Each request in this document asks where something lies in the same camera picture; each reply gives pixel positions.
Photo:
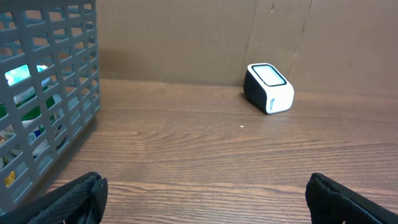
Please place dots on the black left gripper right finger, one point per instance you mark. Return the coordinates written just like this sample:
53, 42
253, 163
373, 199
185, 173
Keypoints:
333, 203

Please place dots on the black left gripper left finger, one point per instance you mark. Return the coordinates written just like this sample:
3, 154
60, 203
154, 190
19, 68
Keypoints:
82, 200

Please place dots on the yellow dish soap bottle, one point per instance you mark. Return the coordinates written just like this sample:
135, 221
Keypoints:
10, 179

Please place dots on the green lid white jar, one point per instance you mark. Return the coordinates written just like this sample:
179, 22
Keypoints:
27, 119

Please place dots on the teal snack packet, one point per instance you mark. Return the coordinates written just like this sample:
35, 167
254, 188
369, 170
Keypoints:
21, 73

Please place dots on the white black barcode scanner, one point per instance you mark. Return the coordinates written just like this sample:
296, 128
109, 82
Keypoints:
267, 89

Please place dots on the grey plastic mesh basket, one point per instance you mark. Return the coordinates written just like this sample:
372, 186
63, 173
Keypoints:
62, 35

